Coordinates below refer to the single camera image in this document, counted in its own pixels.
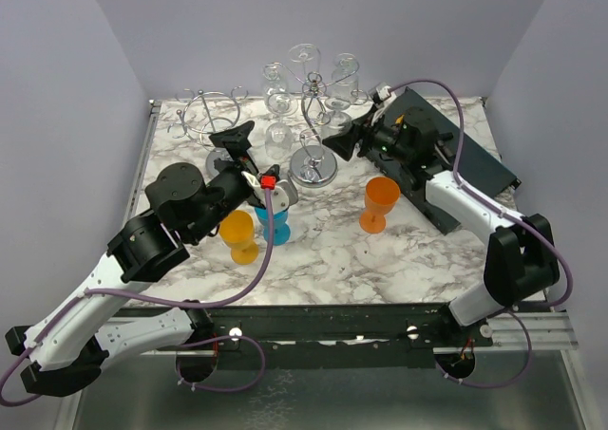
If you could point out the aluminium rail frame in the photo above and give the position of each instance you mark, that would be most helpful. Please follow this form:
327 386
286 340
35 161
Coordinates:
330 260

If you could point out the blue plastic goblet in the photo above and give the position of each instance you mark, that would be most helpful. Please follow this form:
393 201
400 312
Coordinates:
282 230

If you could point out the tall chrome glass rack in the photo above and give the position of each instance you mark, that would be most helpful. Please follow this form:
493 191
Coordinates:
312 164

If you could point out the orange plastic goblet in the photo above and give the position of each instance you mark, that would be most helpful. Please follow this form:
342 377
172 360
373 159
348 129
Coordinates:
381 195

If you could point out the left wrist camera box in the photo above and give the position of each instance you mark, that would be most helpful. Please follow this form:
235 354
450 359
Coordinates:
283 195

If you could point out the dark flat equipment box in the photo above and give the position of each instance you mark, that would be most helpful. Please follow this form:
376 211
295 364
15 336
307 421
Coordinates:
477 166

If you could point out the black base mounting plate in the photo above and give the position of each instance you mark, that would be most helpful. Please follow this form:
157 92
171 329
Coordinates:
336 336

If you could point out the small chrome glass rack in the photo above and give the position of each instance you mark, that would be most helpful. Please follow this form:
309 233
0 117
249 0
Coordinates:
204 113

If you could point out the yellow plastic goblet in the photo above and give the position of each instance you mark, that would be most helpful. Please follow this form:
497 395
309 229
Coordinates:
237 231

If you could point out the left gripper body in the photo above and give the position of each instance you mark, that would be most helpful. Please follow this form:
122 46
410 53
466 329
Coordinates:
239 150

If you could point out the clear wine glass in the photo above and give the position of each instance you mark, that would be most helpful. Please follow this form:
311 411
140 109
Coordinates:
339 118
279 136
274 79
345 77

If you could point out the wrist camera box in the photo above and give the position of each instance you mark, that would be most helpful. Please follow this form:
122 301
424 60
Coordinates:
382 96
283 195

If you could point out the black metal tool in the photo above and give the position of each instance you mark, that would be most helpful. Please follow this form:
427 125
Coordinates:
444 138

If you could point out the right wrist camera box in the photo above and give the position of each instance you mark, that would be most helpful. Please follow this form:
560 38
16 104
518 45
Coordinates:
382 96

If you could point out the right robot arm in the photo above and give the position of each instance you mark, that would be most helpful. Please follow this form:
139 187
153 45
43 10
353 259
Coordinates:
518 261

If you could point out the clear wine glass front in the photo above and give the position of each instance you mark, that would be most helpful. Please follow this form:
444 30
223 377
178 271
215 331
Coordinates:
279 136

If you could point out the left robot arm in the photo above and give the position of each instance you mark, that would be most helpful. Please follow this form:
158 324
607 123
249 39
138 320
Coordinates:
70 348

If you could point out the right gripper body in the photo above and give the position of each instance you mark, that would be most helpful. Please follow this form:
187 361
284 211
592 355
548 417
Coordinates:
363 129

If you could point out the tall clear flute glass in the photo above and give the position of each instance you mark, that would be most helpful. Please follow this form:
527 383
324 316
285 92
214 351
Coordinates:
307 56

